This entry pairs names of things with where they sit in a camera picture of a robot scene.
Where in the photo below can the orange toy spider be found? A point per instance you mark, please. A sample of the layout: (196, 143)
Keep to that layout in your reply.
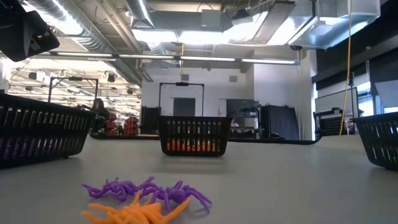
(174, 145)
(213, 146)
(133, 213)
(194, 146)

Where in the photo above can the black slotted plastic basket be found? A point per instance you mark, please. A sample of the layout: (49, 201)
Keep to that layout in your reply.
(192, 119)
(46, 132)
(379, 118)

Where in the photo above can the person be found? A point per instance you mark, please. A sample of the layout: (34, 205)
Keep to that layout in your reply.
(99, 109)

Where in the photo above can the red tool cabinet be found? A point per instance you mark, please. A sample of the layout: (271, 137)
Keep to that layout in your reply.
(112, 123)
(132, 124)

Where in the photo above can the black fabric panel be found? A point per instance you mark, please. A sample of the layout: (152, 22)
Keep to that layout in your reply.
(149, 121)
(280, 123)

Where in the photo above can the dark door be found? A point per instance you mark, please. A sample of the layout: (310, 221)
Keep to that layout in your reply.
(184, 107)

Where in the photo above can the long grey ceiling pipe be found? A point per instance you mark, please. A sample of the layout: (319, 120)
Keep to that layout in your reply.
(202, 58)

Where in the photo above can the grey metal cabinet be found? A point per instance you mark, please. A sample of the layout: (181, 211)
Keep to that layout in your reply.
(242, 107)

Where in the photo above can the grey table mat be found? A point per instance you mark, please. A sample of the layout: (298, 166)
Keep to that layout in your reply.
(280, 193)

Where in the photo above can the black mesh cart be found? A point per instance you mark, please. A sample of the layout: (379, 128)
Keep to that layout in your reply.
(329, 124)

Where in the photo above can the white partition board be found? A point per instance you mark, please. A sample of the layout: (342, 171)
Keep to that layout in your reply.
(335, 101)

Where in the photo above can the ribbed silver air duct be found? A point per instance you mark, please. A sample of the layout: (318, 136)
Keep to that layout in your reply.
(77, 28)

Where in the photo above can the silver ventilation duct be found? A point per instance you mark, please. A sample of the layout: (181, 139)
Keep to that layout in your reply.
(140, 12)

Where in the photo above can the black aluminium table frame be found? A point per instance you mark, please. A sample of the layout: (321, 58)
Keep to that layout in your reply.
(280, 141)

